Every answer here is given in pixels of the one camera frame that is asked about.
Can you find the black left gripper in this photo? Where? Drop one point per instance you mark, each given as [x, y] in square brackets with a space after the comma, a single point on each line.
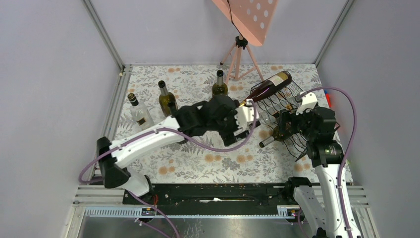
[228, 137]

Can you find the black wire wine rack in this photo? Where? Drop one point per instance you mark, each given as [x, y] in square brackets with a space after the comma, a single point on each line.
[317, 125]

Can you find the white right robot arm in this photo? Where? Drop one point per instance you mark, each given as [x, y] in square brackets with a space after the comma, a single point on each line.
[333, 218]

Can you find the small dark wine bottle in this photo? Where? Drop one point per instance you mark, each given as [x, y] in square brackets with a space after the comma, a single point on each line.
[172, 105]

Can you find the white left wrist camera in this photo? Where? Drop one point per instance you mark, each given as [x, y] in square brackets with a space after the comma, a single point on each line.
[247, 114]

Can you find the clear liquor bottle black cap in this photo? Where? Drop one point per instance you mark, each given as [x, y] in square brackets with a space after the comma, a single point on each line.
[140, 112]

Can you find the green wine bottle grey cap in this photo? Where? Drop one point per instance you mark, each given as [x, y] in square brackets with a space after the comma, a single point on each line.
[277, 135]

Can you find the grey slotted cable duct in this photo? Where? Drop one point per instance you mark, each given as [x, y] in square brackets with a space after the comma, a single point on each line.
[204, 211]

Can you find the green wine bottle brown label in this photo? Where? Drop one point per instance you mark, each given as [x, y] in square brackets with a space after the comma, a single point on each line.
[219, 88]

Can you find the pink music stand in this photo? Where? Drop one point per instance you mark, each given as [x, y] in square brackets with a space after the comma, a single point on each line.
[251, 19]

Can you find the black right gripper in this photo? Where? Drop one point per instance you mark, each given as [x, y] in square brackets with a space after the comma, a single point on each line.
[286, 116]

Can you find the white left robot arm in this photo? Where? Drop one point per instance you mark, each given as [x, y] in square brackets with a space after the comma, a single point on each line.
[114, 157]

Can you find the red wine bottle gold cap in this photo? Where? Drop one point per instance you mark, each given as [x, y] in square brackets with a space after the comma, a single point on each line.
[269, 87]

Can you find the olive wine bottle black cap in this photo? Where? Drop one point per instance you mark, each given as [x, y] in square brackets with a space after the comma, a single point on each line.
[165, 98]

